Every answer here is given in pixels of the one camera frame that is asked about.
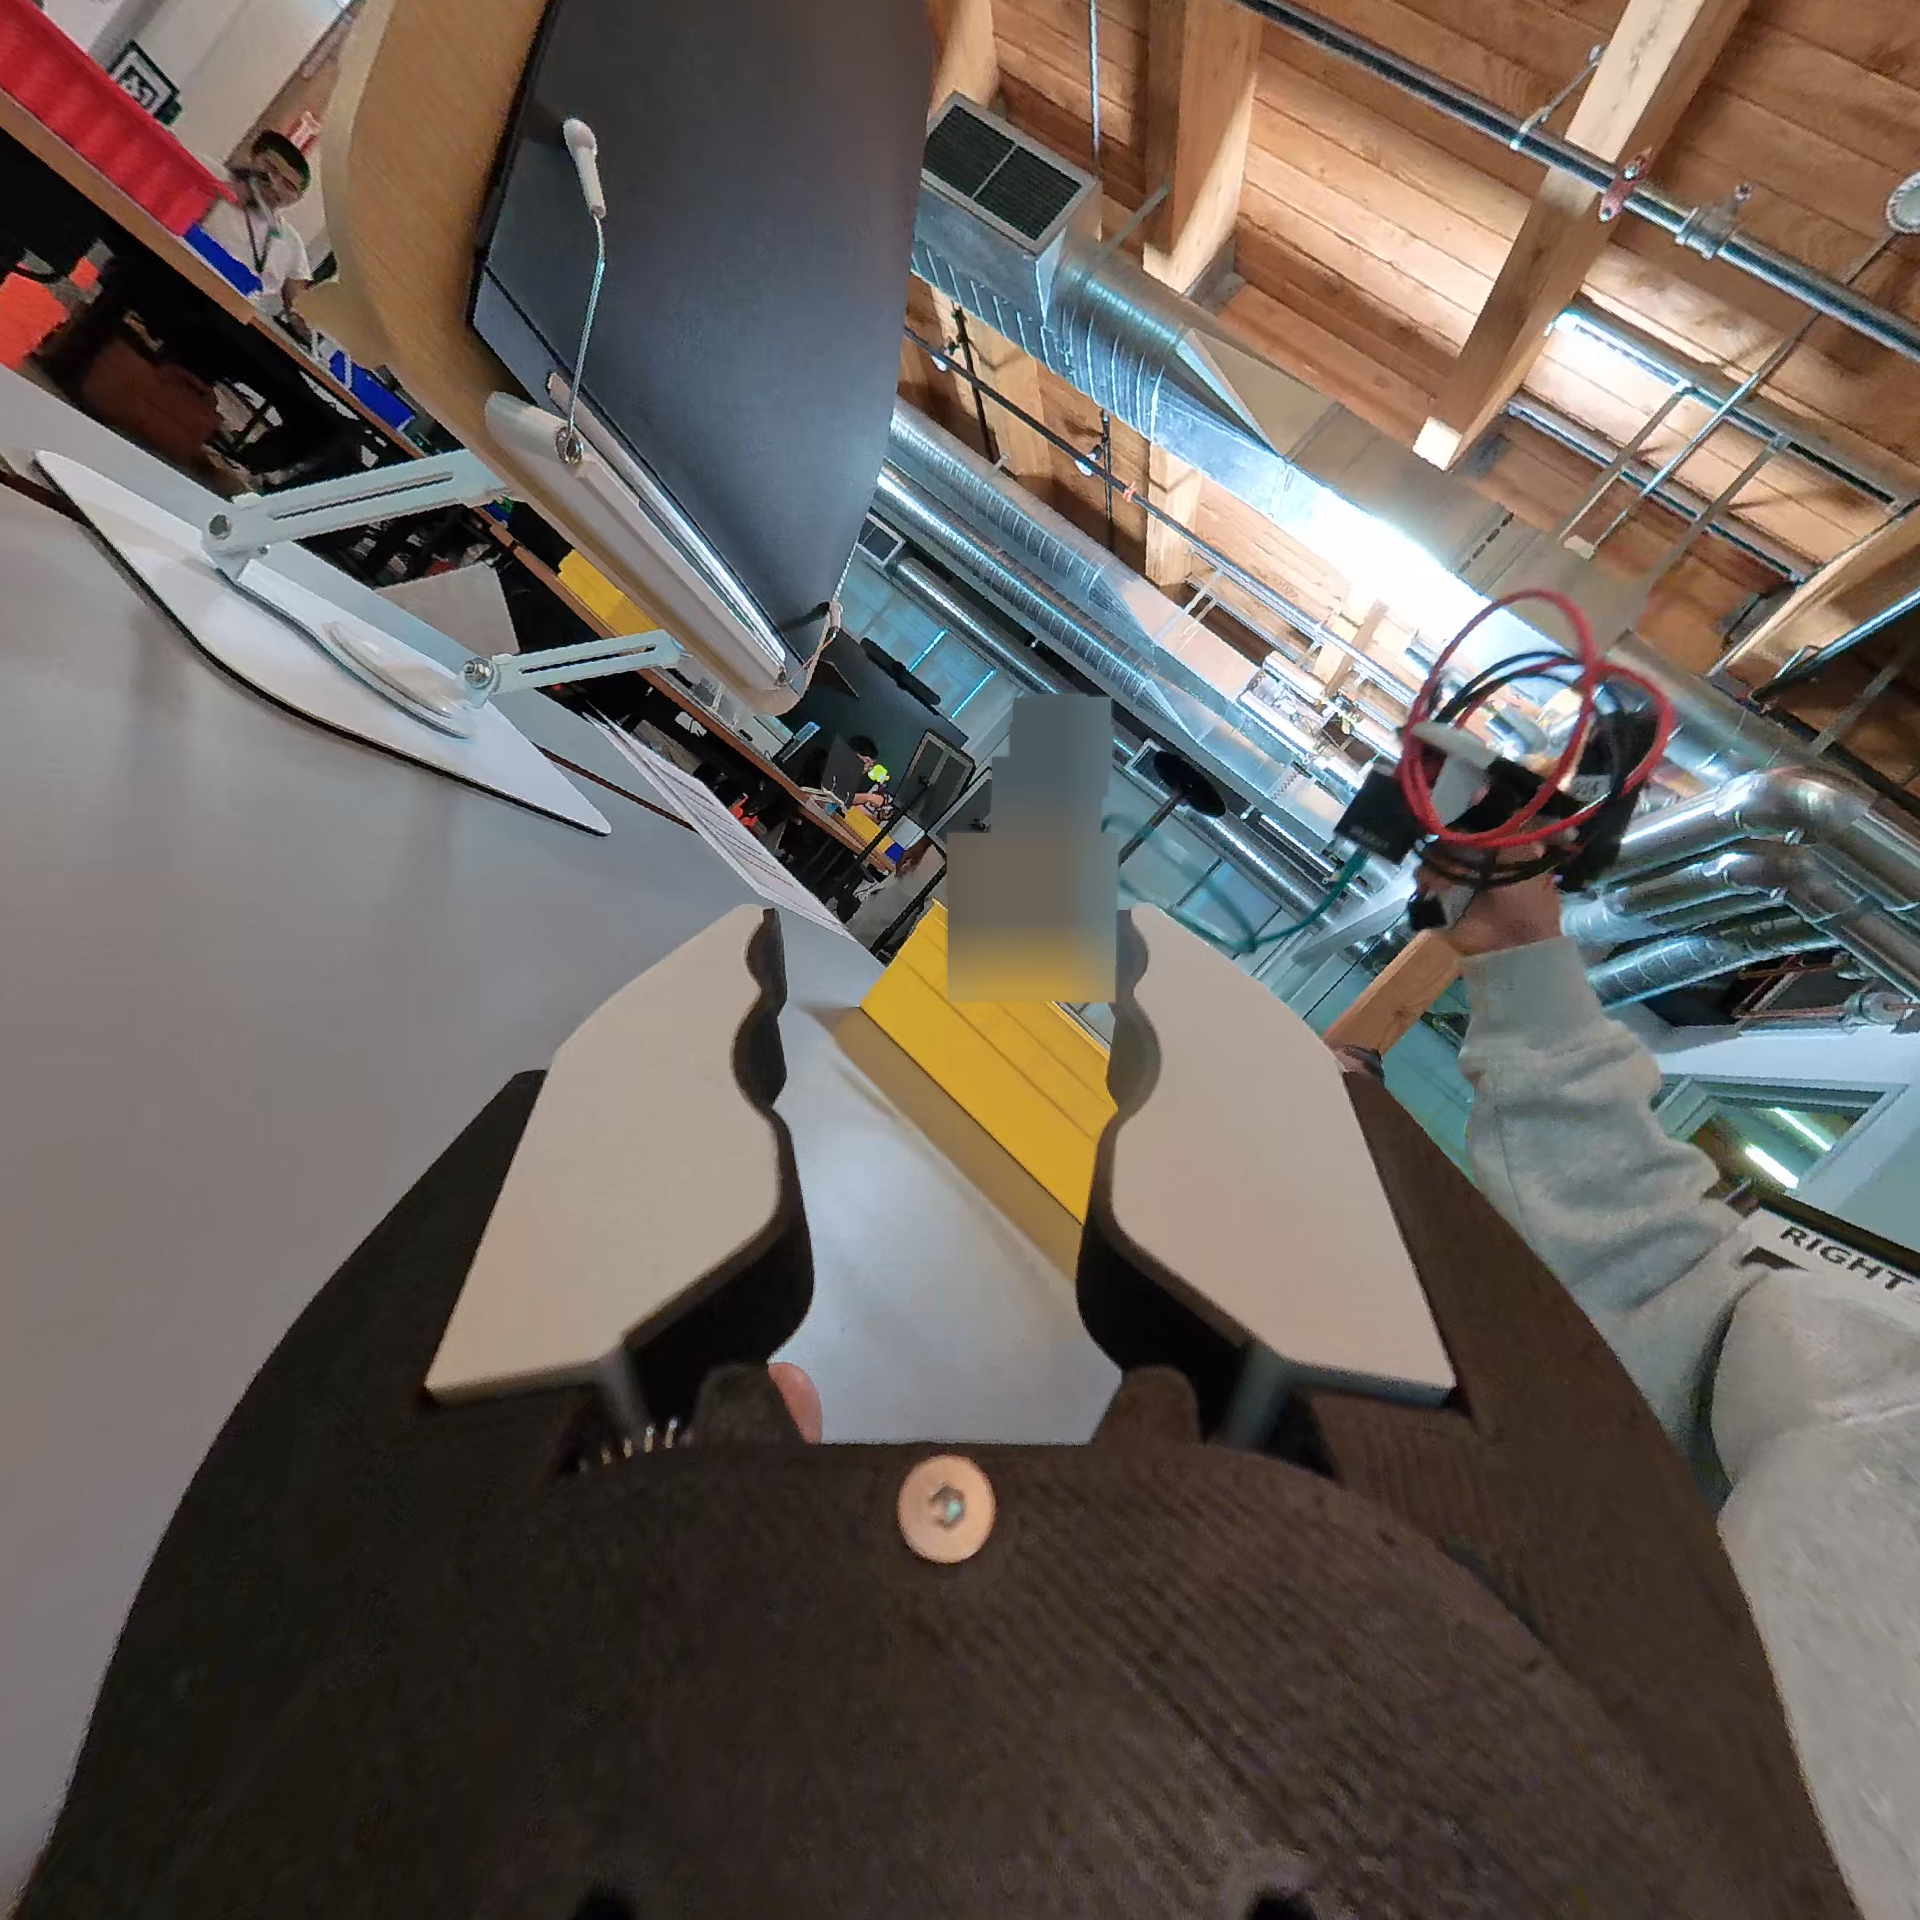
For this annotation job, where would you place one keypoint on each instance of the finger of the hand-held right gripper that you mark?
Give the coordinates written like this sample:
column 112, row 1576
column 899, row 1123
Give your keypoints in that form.
column 1517, row 728
column 1448, row 780

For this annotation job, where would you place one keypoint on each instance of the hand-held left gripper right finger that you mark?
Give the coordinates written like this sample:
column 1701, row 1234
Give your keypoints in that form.
column 1275, row 1185

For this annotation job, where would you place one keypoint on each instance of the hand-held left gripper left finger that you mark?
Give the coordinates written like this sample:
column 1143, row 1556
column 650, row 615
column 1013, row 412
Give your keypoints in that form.
column 632, row 1170

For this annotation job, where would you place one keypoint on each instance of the yellow plastic bin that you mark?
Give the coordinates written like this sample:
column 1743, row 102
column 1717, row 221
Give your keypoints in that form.
column 1003, row 1110

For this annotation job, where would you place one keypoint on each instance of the person's right forearm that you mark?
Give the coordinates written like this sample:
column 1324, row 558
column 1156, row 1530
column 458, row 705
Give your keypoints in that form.
column 1573, row 1139

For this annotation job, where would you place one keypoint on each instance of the grey desk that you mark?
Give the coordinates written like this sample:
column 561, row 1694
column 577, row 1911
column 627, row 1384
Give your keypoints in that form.
column 300, row 975

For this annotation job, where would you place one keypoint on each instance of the person's right hand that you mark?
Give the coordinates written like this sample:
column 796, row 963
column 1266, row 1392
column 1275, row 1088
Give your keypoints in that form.
column 1500, row 917

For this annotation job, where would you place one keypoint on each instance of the person's left hand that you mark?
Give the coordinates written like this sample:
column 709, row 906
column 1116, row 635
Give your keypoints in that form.
column 796, row 1402

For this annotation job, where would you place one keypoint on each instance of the grey ceiling pipes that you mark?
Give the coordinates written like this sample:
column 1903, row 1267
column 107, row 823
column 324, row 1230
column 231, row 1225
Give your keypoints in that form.
column 1727, row 886

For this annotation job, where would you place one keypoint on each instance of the black pole lamp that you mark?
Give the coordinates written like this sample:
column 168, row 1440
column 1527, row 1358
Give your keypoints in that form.
column 1191, row 780

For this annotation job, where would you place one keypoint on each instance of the printed paper sheet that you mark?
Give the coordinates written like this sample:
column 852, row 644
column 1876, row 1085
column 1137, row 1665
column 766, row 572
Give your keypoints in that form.
column 720, row 826

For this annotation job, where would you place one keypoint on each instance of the printed sign board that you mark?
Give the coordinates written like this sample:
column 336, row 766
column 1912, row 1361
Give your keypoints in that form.
column 1845, row 1253

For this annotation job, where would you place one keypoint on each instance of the person's grey sweatshirt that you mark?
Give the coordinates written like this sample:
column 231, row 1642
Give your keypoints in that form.
column 1830, row 1500

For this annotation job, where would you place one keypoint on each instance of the white tilting stand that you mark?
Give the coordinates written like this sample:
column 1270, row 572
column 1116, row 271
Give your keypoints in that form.
column 195, row 585

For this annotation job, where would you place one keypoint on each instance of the black panel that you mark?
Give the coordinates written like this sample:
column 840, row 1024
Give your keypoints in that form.
column 748, row 300

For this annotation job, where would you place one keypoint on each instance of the wooden board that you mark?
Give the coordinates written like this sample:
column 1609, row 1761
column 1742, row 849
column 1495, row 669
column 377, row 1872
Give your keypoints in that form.
column 392, row 182

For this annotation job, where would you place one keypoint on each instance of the wooden background table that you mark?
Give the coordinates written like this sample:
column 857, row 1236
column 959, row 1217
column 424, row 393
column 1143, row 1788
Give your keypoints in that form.
column 182, row 256

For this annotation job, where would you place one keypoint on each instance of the red plastic bin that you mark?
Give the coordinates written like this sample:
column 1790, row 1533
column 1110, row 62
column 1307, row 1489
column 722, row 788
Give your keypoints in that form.
column 91, row 118

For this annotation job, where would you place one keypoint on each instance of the black white marker sign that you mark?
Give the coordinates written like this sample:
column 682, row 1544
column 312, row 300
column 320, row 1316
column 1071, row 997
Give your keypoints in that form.
column 142, row 81

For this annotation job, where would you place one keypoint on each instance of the wooden support post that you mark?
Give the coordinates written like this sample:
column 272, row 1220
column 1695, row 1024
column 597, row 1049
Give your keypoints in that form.
column 1387, row 997

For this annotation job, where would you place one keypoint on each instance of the spiral metal air duct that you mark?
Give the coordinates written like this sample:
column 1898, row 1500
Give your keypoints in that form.
column 1018, row 509

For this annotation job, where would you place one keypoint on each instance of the large metal air duct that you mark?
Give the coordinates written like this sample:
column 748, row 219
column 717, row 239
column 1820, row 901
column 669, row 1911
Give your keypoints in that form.
column 1110, row 285

